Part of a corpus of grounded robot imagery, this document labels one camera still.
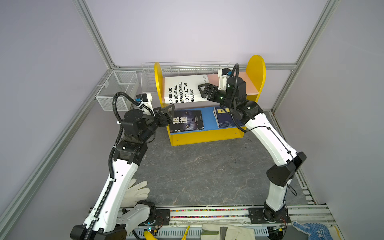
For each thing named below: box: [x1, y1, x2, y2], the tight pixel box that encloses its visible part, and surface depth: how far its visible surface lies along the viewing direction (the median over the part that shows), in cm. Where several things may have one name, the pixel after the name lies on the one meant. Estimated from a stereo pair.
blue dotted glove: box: [292, 221, 334, 240], surface depth 71 cm
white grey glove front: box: [200, 224, 256, 240], surface depth 71 cm
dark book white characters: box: [170, 110, 204, 134], surface depth 93 cm
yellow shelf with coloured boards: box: [154, 55, 267, 147], surface depth 76 cm
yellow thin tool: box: [181, 224, 191, 240], surface depth 68 cm
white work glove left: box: [120, 178, 150, 208], surface depth 84 cm
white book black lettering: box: [164, 74, 209, 104], surface depth 70 cm
